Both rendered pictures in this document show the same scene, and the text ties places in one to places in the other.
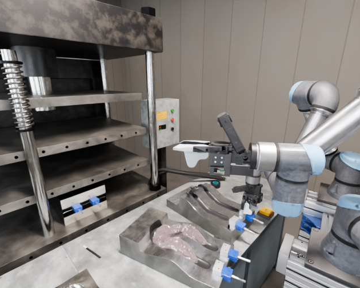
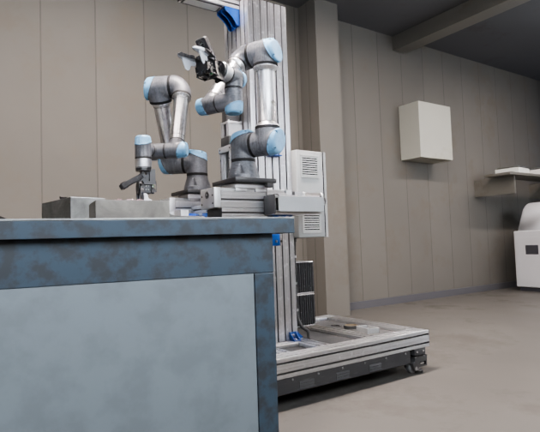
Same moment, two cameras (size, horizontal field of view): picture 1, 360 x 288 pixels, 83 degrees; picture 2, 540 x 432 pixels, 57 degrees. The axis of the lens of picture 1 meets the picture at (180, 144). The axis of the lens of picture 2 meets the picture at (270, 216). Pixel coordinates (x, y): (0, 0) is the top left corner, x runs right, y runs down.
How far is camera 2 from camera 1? 1.85 m
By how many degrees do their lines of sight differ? 73
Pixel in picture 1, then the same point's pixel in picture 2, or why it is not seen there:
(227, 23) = not seen: outside the picture
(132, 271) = not seen: hidden behind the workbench
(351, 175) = (201, 164)
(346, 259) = (249, 170)
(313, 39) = (58, 79)
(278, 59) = (12, 95)
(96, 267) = not seen: hidden behind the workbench
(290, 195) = (239, 95)
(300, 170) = (241, 79)
